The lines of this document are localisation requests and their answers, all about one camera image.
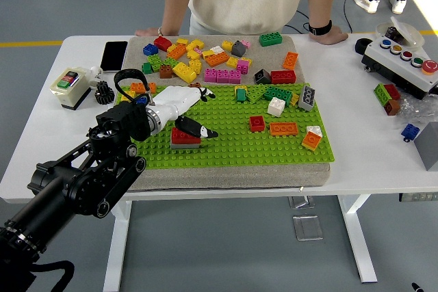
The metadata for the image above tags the black smartphone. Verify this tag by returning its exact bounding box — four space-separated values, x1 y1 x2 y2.
99 40 129 74

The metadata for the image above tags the person's right hand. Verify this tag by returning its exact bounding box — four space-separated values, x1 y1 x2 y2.
134 27 162 37

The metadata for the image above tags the black wristband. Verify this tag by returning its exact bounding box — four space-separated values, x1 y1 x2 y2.
307 20 333 36

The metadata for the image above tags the white button control box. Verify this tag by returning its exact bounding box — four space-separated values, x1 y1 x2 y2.
361 36 438 101

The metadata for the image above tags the grey eight-stud brick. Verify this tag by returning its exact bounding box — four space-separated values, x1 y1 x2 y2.
170 140 201 150

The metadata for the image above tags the grey foam mat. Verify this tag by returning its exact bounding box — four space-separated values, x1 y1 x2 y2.
98 34 332 193

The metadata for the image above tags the black ring roll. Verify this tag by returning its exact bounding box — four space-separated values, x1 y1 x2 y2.
355 37 374 56

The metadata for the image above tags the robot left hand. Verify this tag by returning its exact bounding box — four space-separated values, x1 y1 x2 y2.
149 85 220 141

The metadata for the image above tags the blue brick key ring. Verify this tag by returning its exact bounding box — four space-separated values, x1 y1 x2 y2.
400 123 421 143

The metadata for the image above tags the green studded baseplate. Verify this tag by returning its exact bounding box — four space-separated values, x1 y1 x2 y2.
102 82 336 172

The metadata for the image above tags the grey box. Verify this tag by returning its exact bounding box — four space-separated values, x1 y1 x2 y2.
413 121 438 172

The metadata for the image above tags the black gear wheel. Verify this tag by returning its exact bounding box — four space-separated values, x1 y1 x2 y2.
92 80 115 105

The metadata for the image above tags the red eight-stud brick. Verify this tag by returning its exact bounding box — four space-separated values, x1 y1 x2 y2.
170 127 202 145
270 70 297 85

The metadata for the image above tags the black four-stud brick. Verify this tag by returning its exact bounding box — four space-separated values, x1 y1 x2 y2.
253 68 272 85

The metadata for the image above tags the clear plastic bag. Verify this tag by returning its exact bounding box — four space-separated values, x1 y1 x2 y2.
396 95 438 125

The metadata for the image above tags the cream switch box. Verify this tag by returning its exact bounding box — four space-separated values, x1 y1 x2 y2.
49 66 92 111

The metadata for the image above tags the green eight-stud brick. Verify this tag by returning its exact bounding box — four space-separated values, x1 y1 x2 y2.
258 32 284 48
262 85 294 104

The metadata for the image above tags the white table leg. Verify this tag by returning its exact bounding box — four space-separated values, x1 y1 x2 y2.
337 194 378 284
102 199 133 292

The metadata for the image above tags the yellow eight-stud brick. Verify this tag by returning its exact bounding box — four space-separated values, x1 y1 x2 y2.
172 62 198 84

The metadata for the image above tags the orange brick hollow side up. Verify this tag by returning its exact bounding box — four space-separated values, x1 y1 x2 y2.
269 122 299 137

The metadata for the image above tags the orange and yellow brick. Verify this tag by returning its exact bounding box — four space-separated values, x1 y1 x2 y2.
301 131 323 152

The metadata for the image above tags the table height control panel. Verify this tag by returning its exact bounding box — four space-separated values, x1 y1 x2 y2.
398 192 438 203

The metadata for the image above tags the clear plastic lidded container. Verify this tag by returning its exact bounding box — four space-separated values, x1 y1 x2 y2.
375 16 426 50

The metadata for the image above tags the lime green flat brick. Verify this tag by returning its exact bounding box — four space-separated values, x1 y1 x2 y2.
245 85 271 104

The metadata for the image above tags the person's left hand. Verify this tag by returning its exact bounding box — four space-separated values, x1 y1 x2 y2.
309 29 350 46

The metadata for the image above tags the orange eight-stud brick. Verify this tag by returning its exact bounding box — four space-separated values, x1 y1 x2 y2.
129 81 157 95
282 51 299 70
204 51 231 68
166 44 188 60

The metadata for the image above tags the red four-stud brick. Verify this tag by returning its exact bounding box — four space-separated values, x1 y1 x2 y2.
248 116 266 133
153 36 173 52

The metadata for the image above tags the clear floor cover plate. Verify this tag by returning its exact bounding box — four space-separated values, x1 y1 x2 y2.
288 196 318 210
292 215 324 241

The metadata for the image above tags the small white plastic part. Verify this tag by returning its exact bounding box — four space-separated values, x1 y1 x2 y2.
88 65 105 84

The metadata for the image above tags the grey six-stud brick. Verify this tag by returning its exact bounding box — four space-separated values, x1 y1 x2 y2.
298 85 317 112

